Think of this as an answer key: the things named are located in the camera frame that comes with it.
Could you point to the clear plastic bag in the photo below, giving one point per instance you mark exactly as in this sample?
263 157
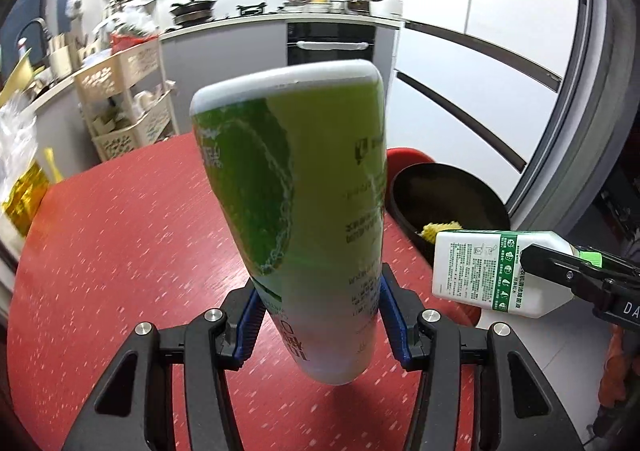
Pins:
18 141

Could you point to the beige basket trolley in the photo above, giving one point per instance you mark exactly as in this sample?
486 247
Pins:
125 100

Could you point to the white refrigerator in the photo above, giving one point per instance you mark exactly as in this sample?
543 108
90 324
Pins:
484 85

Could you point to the green white carton box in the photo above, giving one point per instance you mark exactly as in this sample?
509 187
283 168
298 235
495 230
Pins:
483 269

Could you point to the black built-in oven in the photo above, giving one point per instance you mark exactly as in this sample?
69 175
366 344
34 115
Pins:
312 42

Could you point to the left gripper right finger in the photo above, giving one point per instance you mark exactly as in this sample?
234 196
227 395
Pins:
515 407

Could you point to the gold foil bag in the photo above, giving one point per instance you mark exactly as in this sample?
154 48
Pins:
25 198

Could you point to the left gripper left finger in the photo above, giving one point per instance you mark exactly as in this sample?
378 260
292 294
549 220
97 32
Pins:
130 407

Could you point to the green white drink bottle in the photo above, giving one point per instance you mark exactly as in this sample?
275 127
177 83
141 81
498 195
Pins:
296 157

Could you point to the black wok on stove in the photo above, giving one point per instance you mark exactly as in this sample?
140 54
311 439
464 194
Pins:
192 12

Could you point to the black trash bin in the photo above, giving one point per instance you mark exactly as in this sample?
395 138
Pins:
438 193

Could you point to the black kitchen faucet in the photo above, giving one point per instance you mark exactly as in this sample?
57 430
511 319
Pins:
33 41

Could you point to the yellow foam fruit net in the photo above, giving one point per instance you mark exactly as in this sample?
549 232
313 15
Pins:
431 230

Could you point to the red chair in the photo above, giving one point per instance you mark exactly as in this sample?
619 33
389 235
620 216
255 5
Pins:
400 158

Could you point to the hand in orange glove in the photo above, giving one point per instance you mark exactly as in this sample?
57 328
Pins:
617 365

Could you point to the red basket on trolley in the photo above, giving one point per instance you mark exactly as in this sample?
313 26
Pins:
123 42

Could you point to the white rice cooker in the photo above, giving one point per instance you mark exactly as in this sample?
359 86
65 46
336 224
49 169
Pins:
388 9

